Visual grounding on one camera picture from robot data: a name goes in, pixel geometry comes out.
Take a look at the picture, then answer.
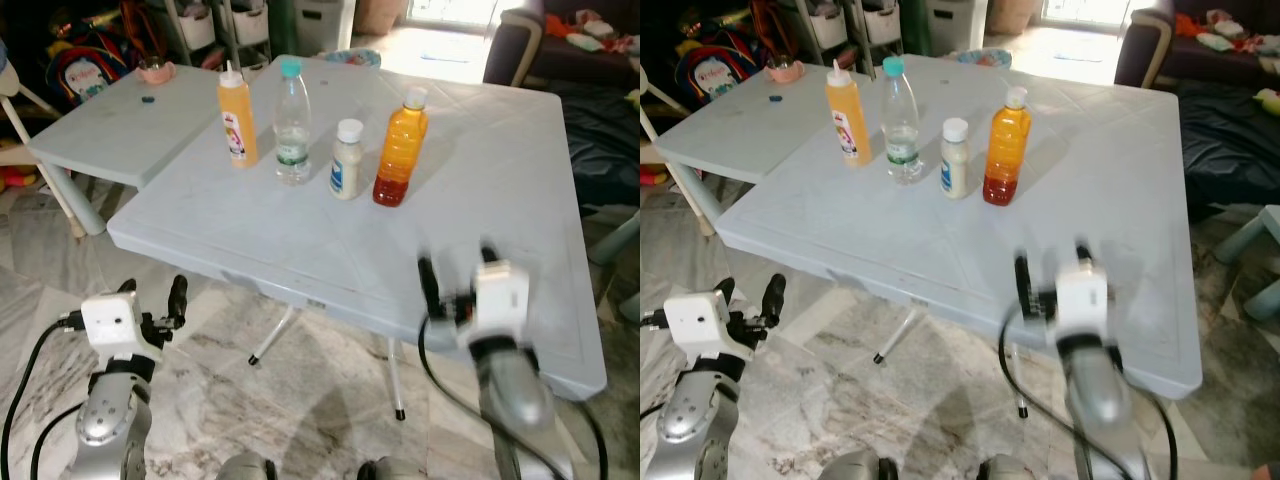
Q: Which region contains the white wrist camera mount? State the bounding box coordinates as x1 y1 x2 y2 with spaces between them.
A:
1053 263 1112 347
663 290 753 363
80 292 166 358
468 260 532 347

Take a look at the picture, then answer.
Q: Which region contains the large grey plastic folding table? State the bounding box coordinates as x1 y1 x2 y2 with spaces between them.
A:
715 54 1204 419
106 54 609 421

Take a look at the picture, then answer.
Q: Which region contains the clear water bottle teal cap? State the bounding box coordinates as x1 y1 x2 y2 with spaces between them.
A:
881 55 925 187
272 57 314 187

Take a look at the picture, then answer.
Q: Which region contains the amber oil bottle white cap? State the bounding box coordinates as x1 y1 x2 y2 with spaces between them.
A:
372 86 431 209
981 85 1033 208

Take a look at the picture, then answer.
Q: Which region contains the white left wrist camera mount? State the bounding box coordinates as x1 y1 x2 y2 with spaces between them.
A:
663 290 753 363
80 292 166 358

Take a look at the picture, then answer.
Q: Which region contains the small grey plastic table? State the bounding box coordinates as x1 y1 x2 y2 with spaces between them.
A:
26 62 244 238
651 64 853 238

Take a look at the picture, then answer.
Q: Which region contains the light blue plastic stool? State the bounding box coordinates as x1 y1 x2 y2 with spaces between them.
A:
1213 204 1280 323
588 212 641 269

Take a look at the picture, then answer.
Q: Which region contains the grey right robot leg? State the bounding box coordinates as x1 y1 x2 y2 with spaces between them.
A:
356 455 433 480
975 454 1048 480

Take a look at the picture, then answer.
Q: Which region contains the grey left robot leg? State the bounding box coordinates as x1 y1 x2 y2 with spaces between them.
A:
818 449 898 480
214 451 278 480

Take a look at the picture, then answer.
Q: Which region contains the white chair frame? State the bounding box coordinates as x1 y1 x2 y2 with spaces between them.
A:
0 38 107 239
640 62 723 238

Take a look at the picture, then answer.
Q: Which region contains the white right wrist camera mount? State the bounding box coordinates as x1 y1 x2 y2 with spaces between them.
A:
1053 263 1112 347
468 260 532 347

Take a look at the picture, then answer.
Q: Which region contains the dark armchair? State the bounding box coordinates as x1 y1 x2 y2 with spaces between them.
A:
1112 0 1280 93
483 0 641 93

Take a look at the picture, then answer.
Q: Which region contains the colourful children's backpack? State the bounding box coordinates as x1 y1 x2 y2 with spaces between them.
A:
674 28 769 103
44 28 138 107

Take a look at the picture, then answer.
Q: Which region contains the small white bottle white cap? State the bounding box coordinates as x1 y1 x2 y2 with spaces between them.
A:
939 117 972 201
329 118 366 202

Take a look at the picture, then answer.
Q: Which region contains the white drawer shelf unit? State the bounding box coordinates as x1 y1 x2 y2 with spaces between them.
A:
163 0 273 69
793 0 906 67

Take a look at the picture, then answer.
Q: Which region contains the pink cup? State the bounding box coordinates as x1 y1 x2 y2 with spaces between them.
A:
766 55 807 86
137 56 178 86

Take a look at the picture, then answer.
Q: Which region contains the orange squeeze sauce bottle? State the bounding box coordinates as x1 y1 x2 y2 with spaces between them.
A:
216 59 261 171
824 58 874 169

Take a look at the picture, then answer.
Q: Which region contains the dark blue floor mattress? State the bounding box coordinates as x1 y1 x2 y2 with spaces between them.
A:
1178 82 1280 213
556 82 641 213

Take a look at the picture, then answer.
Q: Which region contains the grey robot leg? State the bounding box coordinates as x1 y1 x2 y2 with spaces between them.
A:
214 451 278 480
975 454 1048 480
818 449 898 480
356 455 433 480

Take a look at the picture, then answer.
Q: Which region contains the blue patterned plate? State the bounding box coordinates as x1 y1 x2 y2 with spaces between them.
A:
954 47 1014 70
324 47 383 70

